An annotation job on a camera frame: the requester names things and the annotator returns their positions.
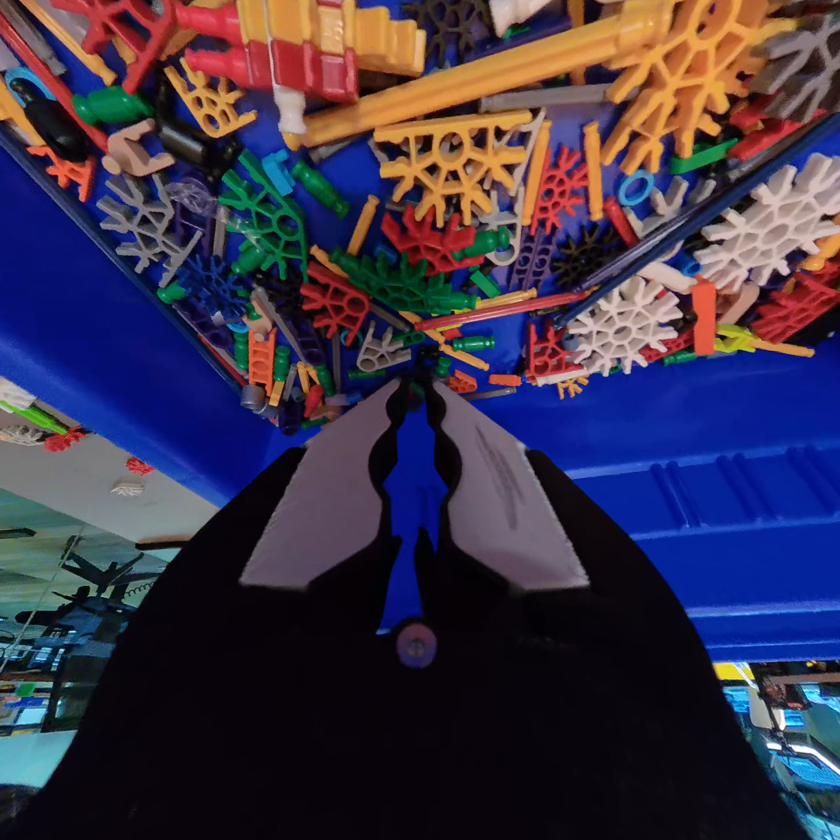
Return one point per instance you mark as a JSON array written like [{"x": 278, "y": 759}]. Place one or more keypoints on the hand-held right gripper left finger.
[{"x": 308, "y": 518}]

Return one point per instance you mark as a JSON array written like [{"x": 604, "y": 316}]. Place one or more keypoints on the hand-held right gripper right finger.
[{"x": 518, "y": 525}]

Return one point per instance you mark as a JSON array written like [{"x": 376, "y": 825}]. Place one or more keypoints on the red toy clip piece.
[{"x": 139, "y": 466}]

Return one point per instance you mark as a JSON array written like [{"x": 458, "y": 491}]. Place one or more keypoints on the pale grey toy connector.
[{"x": 128, "y": 489}]

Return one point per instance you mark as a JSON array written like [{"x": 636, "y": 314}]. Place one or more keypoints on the short black toy rod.
[{"x": 426, "y": 358}]

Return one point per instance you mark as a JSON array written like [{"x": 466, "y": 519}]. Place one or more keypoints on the blue plastic parts bin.
[{"x": 722, "y": 525}]

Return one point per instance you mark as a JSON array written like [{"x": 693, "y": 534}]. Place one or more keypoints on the colourful toy rod wheel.
[{"x": 39, "y": 417}]

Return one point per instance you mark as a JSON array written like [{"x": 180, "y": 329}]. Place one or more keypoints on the pile of colourful toy pieces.
[{"x": 453, "y": 164}]

